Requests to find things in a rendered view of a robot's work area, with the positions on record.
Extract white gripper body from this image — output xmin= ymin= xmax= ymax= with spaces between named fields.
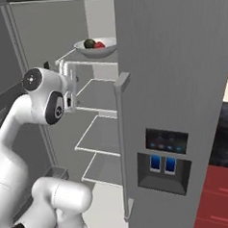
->
xmin=57 ymin=59 xmax=79 ymax=95

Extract glass fridge shelf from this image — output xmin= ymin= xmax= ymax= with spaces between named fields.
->
xmin=71 ymin=113 xmax=123 ymax=161
xmin=54 ymin=43 xmax=119 ymax=70
xmin=78 ymin=150 xmax=125 ymax=190
xmin=72 ymin=76 xmax=120 ymax=121

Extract grey fridge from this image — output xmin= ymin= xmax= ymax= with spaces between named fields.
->
xmin=5 ymin=0 xmax=132 ymax=228

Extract white bowl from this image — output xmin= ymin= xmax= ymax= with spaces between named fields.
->
xmin=72 ymin=36 xmax=118 ymax=61

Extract dark green squash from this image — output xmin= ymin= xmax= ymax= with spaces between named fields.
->
xmin=83 ymin=38 xmax=97 ymax=51

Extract red bell pepper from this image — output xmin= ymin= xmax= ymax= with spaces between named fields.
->
xmin=92 ymin=40 xmax=107 ymax=50

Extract grey fridge door with dispenser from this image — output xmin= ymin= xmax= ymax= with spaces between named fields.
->
xmin=112 ymin=0 xmax=228 ymax=228

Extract grey door bin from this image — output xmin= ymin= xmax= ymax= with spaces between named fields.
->
xmin=41 ymin=164 xmax=70 ymax=184

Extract red cabinet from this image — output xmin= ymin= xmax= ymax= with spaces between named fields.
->
xmin=189 ymin=163 xmax=228 ymax=228

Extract grey fridge door handle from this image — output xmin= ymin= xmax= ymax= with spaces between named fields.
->
xmin=112 ymin=70 xmax=141 ymax=223

